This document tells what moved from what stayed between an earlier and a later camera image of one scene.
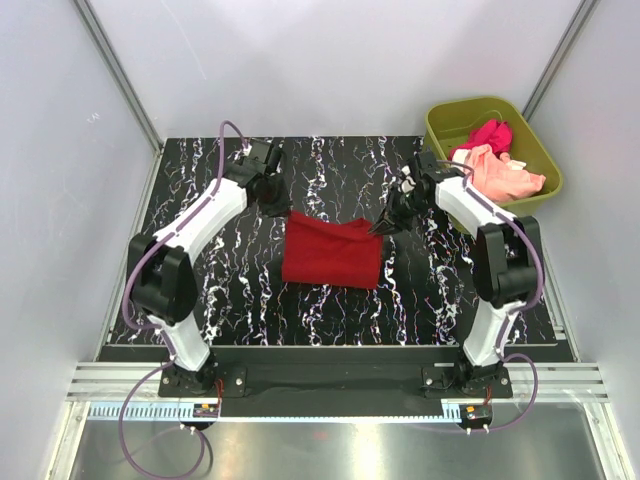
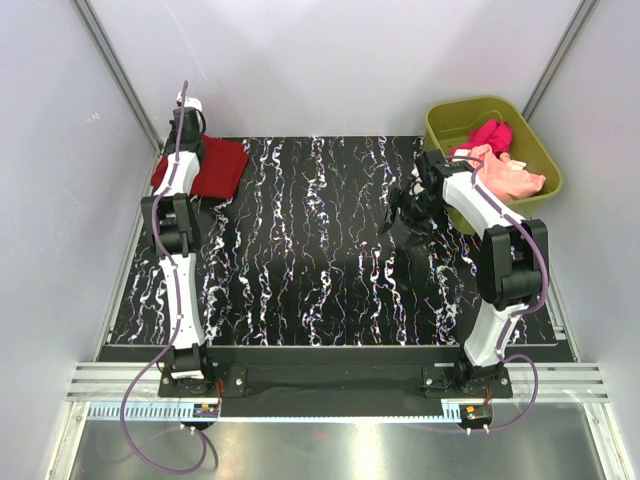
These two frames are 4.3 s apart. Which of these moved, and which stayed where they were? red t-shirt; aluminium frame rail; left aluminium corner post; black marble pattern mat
Moved: red t-shirt
Stayed: black marble pattern mat; aluminium frame rail; left aluminium corner post
